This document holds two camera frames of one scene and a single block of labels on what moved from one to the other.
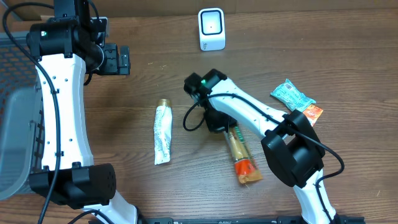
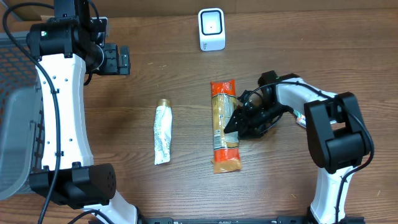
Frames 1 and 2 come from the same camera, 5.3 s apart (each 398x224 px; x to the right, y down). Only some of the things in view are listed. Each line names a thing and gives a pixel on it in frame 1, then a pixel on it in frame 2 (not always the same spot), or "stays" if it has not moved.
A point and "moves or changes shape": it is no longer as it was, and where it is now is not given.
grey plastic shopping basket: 21,116 stays
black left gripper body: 112,63 stays
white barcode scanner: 211,24 stays
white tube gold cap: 163,124 stays
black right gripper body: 221,121 → 263,115
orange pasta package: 245,165 moves or changes shape
